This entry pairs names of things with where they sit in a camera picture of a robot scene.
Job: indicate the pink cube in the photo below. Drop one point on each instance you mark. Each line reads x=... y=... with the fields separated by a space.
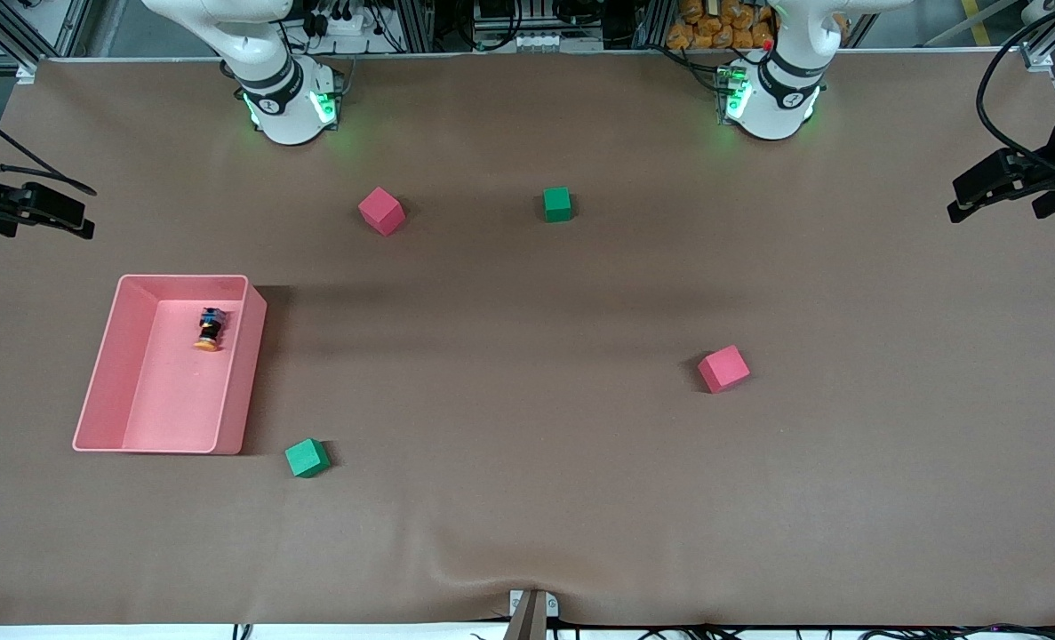
x=380 y=212
x=723 y=369

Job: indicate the white power strip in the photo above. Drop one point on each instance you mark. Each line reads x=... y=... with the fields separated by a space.
x=340 y=24

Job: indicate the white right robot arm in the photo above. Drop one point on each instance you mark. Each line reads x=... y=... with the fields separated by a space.
x=287 y=124

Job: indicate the white connector strip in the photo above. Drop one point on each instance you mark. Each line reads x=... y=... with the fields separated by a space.
x=540 y=41

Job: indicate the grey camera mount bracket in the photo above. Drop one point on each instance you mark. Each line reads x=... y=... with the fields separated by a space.
x=531 y=618

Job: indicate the pink plastic bin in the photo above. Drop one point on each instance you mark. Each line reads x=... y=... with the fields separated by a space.
x=180 y=391

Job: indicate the green cube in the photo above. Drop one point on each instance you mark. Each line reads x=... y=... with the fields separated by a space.
x=557 y=204
x=307 y=458

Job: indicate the metal corner bracket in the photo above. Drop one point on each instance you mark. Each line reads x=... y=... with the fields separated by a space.
x=27 y=73
x=1036 y=58

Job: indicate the orange capped black button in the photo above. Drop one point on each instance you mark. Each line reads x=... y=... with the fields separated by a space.
x=210 y=331

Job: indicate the orange snack bags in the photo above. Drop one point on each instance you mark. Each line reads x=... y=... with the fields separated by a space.
x=714 y=31

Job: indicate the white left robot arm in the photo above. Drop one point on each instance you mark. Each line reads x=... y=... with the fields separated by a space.
x=776 y=116

